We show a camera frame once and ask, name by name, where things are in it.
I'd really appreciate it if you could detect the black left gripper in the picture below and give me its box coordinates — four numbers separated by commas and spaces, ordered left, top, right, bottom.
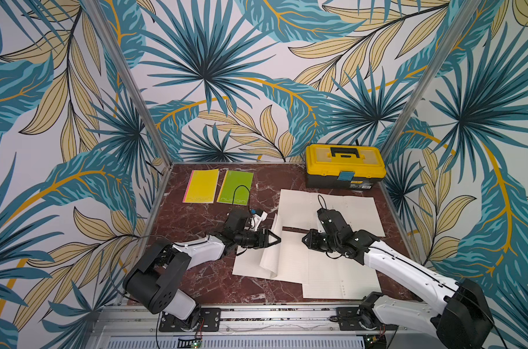
235, 228, 282, 250

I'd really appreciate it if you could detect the green cover notebook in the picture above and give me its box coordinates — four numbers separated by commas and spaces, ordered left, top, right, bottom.
217, 170, 254, 206

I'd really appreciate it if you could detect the yellow notebook pink spine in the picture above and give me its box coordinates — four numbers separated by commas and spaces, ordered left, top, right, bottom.
183, 170, 220, 204

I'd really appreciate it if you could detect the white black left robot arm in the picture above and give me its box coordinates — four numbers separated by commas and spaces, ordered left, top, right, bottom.
123, 229, 281, 327

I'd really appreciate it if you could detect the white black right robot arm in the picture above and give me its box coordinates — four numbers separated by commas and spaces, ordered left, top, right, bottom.
302, 229, 494, 348

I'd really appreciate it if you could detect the yellow black toolbox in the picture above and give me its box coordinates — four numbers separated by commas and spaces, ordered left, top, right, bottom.
306, 144, 386, 190

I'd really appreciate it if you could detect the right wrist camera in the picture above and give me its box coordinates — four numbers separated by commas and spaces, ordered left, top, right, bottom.
317, 208, 353, 240

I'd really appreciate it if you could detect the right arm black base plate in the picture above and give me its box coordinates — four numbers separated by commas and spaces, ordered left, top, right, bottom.
329, 307, 398, 332

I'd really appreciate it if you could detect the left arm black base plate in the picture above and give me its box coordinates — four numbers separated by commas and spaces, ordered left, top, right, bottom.
158, 306, 221, 333

